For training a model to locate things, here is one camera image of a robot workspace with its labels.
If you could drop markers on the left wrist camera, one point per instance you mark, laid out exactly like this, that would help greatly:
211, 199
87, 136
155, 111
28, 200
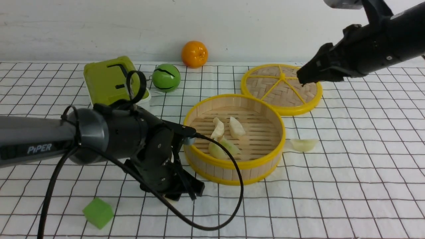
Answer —
181, 134

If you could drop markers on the bamboo steamer tray yellow rim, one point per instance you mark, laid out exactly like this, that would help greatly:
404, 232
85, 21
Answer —
261, 148

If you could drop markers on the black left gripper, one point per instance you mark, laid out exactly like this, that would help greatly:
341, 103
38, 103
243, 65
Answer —
159, 165

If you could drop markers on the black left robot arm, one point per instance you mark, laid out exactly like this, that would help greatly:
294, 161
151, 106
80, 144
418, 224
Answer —
100, 133

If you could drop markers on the orange toy fruit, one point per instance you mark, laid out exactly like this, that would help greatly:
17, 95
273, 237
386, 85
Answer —
194, 54

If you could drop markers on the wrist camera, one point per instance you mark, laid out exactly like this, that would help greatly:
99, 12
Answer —
376, 10
181, 134

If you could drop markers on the bamboo steamer lid yellow rim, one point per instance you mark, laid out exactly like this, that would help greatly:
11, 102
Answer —
278, 86

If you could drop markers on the green dumpling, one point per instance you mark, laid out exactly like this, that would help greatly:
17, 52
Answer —
231, 147
217, 152
303, 145

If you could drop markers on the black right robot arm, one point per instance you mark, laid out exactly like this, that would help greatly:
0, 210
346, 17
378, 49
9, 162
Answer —
406, 33

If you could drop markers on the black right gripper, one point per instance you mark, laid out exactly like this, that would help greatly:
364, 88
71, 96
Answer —
361, 51

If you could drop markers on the green foam cube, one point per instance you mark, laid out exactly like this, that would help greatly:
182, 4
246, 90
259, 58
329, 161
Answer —
98, 213

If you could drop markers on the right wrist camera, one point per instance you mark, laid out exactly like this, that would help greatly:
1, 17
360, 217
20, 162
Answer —
376, 10

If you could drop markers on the green toy watermelon ball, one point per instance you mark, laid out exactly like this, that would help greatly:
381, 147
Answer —
166, 77

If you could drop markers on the green lid storage box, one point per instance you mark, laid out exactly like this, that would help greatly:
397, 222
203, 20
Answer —
115, 82

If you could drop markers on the white dumpling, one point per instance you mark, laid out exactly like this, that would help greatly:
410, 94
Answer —
236, 128
219, 129

